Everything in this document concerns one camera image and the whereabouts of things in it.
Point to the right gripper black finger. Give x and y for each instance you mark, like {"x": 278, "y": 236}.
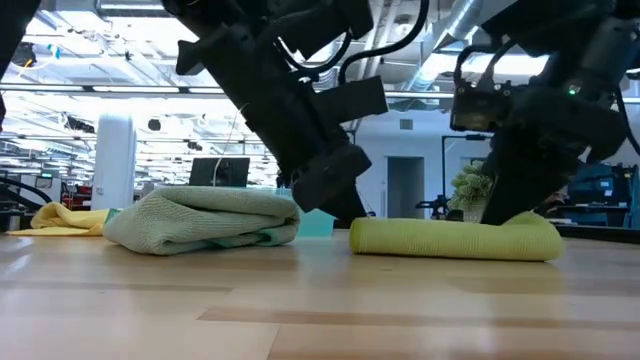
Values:
{"x": 520, "y": 185}

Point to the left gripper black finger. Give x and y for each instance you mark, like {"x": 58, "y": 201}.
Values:
{"x": 330, "y": 180}

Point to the teal translucent plastic bin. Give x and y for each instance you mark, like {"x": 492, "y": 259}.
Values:
{"x": 317, "y": 225}

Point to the lime green microfiber towel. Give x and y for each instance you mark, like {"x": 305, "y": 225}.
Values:
{"x": 450, "y": 240}

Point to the pale green microfiber towel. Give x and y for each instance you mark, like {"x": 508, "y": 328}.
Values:
{"x": 200, "y": 220}

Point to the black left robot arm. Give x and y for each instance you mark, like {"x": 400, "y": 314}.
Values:
{"x": 225, "y": 15}

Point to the black background robot arm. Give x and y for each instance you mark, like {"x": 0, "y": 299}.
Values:
{"x": 435, "y": 204}

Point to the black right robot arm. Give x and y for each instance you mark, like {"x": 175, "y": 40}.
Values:
{"x": 575, "y": 30}

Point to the yellow microfiber towel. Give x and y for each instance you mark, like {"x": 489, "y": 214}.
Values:
{"x": 60, "y": 220}

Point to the artificial plant in patterned pot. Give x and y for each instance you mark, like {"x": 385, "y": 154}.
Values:
{"x": 470, "y": 187}

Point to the dark desk monitor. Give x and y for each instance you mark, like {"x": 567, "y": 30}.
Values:
{"x": 600, "y": 187}

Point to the grey door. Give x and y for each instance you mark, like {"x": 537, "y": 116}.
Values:
{"x": 405, "y": 190}

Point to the black computer monitor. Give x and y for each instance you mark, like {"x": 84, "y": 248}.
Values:
{"x": 220, "y": 172}

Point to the black keyboard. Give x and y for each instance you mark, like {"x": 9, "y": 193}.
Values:
{"x": 600, "y": 234}

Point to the black round ceiling speaker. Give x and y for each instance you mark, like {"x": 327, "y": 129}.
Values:
{"x": 154, "y": 125}

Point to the white building pillar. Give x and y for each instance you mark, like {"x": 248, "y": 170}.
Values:
{"x": 114, "y": 150}

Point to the red tool cabinet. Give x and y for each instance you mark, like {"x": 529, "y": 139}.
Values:
{"x": 80, "y": 195}

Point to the green exit sign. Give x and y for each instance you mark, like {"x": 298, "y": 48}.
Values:
{"x": 46, "y": 175}

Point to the black gantry frame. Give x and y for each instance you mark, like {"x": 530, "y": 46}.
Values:
{"x": 460, "y": 137}

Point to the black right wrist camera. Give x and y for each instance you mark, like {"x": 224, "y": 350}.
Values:
{"x": 480, "y": 107}

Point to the grey wall vent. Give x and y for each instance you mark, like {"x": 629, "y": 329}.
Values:
{"x": 406, "y": 124}

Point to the slanted silver ventilation duct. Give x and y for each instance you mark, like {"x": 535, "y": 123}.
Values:
{"x": 450, "y": 30}

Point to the long ceiling light rail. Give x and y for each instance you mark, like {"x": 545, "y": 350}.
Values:
{"x": 50, "y": 88}

